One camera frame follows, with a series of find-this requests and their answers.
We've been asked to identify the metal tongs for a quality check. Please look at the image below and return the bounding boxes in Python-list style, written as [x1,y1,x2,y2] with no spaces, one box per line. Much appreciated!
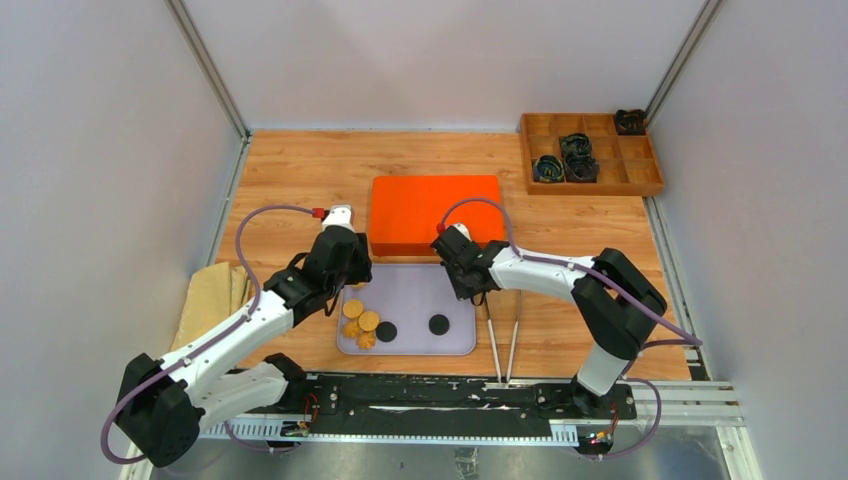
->
[482,291,524,386]

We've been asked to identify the orange box lid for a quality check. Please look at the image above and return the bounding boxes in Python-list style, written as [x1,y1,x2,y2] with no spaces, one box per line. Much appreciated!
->
[367,175,502,247]

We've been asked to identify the orange cookie box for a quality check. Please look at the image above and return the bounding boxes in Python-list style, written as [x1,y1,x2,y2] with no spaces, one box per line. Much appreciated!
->
[371,243,438,258]

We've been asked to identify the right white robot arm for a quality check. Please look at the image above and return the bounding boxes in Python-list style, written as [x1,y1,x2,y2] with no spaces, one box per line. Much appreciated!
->
[431,224,668,418]

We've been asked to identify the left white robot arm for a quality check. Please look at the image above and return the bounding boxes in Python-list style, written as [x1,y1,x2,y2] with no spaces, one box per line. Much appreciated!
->
[100,205,372,467]

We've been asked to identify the round yellow biscuit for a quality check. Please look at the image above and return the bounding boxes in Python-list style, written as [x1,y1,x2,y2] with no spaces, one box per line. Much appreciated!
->
[357,311,380,332]
[342,298,365,320]

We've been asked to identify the lavender cookie tray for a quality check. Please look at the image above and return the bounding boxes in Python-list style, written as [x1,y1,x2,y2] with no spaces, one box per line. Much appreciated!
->
[336,263,477,356]

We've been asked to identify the black sandwich cookie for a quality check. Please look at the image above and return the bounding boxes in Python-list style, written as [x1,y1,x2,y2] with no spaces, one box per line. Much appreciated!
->
[428,314,450,336]
[374,321,398,343]

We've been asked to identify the swirl butter cookie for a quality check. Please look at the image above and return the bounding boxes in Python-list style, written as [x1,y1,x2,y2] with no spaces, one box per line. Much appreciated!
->
[356,331,377,351]
[342,320,362,339]

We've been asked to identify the black coiled item left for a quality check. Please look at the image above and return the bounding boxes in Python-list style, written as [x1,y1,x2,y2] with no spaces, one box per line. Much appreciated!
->
[532,155,565,184]

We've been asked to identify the black coiled item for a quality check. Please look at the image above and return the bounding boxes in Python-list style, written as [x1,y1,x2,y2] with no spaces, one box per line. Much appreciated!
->
[559,132,592,158]
[564,155,600,183]
[532,155,565,184]

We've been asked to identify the yellow cloth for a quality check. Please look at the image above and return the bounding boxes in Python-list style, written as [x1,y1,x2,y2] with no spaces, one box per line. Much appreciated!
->
[171,262,254,351]

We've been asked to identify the black coiled item right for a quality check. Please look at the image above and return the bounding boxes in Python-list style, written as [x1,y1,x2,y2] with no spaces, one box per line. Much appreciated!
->
[564,155,600,183]

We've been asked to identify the black coiled item top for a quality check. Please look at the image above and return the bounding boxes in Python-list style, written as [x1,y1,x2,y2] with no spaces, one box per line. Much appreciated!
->
[559,132,592,158]

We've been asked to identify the wooden compartment organizer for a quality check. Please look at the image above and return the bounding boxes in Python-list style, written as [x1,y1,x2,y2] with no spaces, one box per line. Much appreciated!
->
[519,113,665,197]

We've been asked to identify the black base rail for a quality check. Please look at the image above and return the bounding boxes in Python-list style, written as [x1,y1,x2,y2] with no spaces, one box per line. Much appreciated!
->
[198,370,747,448]

